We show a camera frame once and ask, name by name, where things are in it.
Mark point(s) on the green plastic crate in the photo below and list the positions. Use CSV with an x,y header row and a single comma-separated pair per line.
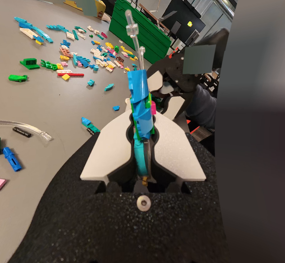
x,y
133,28

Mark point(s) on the person's right forearm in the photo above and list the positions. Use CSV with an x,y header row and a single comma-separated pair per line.
x,y
200,106

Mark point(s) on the blue green lego model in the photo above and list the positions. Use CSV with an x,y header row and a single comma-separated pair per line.
x,y
140,102

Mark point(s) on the short black lego pin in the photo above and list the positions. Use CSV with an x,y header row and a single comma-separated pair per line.
x,y
90,131

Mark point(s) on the teal lego plate assembly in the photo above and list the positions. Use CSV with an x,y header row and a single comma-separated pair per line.
x,y
93,128

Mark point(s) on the small blue lego wedge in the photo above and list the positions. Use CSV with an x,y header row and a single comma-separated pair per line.
x,y
116,108

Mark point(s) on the pink lego plate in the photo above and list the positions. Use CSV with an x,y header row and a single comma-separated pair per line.
x,y
2,183

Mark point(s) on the teal curved lego piece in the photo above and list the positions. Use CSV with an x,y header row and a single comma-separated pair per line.
x,y
109,87

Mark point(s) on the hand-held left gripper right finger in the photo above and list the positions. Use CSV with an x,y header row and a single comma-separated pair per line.
x,y
178,153

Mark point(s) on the pile of loose lego pieces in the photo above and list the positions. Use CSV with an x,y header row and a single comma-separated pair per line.
x,y
71,75

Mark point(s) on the teal oval lego assembly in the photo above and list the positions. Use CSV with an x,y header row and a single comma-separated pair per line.
x,y
140,158

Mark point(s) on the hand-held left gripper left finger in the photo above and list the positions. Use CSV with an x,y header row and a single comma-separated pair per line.
x,y
106,153

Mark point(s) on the long black lego pin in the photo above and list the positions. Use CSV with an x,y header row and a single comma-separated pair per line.
x,y
22,132

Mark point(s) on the green lego panel piece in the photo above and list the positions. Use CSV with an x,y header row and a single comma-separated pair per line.
x,y
29,63

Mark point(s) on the blue lego axle pin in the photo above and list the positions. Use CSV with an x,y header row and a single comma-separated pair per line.
x,y
12,159

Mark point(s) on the green lego wedge piece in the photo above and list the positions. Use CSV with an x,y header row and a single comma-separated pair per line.
x,y
16,78

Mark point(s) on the clear lego tube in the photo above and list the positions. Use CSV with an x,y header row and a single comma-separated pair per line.
x,y
42,133

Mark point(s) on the black television screen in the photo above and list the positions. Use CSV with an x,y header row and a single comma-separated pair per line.
x,y
178,11

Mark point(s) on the teal lego bracket piece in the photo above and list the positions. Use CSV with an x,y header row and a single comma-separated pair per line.
x,y
90,82

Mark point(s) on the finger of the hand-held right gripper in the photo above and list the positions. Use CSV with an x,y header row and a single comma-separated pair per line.
x,y
176,105
155,81

